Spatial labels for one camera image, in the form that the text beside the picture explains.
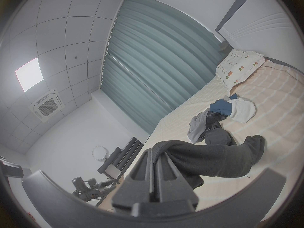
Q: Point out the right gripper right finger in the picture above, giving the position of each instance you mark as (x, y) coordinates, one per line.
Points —
(171, 184)

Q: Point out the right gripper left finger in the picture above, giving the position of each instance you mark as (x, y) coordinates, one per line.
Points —
(142, 174)

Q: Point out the black T-shirt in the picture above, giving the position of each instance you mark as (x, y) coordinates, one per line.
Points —
(209, 158)

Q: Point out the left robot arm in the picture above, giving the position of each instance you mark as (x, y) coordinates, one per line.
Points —
(85, 189)

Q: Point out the pile of clothes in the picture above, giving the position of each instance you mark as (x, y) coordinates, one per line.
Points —
(242, 110)

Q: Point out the bed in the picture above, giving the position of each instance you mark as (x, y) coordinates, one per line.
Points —
(273, 108)

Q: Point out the black chest of drawers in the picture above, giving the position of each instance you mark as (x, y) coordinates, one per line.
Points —
(123, 155)

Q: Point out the blue-green curtain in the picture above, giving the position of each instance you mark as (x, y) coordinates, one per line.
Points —
(133, 96)
(161, 46)

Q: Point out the ceiling air conditioner vent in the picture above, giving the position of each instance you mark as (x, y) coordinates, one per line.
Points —
(47, 106)

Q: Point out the white printed pillow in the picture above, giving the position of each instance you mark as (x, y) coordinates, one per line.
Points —
(237, 65)

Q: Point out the grey bedside table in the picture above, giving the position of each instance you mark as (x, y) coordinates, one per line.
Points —
(225, 47)

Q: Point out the square ceiling light panel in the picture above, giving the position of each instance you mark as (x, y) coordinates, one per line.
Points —
(29, 74)

